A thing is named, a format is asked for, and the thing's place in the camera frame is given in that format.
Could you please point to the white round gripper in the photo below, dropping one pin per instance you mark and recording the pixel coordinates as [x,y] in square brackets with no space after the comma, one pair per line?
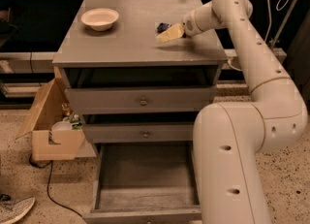
[189,25]

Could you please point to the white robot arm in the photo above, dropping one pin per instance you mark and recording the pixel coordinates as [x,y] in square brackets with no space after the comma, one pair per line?
[228,135]

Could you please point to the grey wooden drawer cabinet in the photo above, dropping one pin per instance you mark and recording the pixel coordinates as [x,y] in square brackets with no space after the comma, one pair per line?
[131,41]

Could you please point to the grey top drawer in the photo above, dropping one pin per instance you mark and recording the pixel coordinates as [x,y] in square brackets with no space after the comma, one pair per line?
[140,89]

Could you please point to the grey middle drawer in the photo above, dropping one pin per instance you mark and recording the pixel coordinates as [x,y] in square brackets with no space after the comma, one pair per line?
[139,127]

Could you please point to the grey open bottom drawer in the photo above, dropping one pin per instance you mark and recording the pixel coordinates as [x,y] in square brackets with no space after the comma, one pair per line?
[145,183]

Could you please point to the beige paper bowl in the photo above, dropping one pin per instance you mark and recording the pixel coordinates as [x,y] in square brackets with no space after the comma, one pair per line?
[100,19]

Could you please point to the dark grey cabinet right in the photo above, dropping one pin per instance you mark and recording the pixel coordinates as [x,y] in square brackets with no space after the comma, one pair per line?
[298,58]

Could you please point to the white bowl in box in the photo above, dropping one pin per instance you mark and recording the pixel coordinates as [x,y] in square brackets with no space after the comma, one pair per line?
[61,126]

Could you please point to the open cardboard box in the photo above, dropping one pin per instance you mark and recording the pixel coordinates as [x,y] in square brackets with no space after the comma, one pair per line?
[46,110]

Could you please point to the grey knit sneaker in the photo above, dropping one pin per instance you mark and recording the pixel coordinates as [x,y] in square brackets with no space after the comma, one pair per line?
[12,211]

